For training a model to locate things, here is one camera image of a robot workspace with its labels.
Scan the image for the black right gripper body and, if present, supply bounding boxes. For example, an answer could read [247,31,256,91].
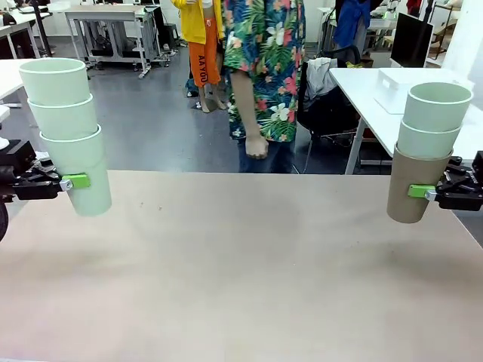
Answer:
[462,150,483,211]

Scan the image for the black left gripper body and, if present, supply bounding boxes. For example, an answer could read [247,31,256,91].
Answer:
[0,140,35,203]

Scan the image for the white plastic basket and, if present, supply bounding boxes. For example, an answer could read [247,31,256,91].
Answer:
[373,67,475,115]

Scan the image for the person's right forearm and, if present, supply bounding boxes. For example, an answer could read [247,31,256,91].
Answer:
[229,67,264,140]

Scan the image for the person's right hand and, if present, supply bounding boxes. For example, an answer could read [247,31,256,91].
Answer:
[245,135,269,159]

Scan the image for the white office table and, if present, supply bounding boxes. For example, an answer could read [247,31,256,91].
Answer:
[328,66,483,176]
[0,58,29,101]

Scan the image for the black office chair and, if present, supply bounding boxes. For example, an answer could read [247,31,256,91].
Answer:
[297,45,360,174]

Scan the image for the black computer monitor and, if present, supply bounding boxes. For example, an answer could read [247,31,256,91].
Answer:
[390,12,435,71]

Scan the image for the grey garment on chair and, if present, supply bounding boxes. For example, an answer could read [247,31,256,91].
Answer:
[304,56,339,110]

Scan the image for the blue jeans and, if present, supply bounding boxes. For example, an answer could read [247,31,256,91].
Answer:
[238,137,303,174]

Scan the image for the blue hanging jacket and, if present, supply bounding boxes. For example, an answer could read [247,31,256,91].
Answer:
[334,0,373,50]

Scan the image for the black stool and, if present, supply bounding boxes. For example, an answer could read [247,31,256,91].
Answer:
[162,22,179,50]

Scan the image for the orange shorts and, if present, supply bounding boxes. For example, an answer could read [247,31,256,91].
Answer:
[187,14,222,88]

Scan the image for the yellow jacket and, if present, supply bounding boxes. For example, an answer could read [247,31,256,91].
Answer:
[171,0,226,45]

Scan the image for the floral print shirt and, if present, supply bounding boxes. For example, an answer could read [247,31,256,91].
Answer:
[221,0,307,143]

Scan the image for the wooden frame chair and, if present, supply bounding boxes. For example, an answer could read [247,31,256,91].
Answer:
[429,2,460,61]

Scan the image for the white metal frame desk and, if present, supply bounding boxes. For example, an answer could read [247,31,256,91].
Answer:
[64,5,154,79]

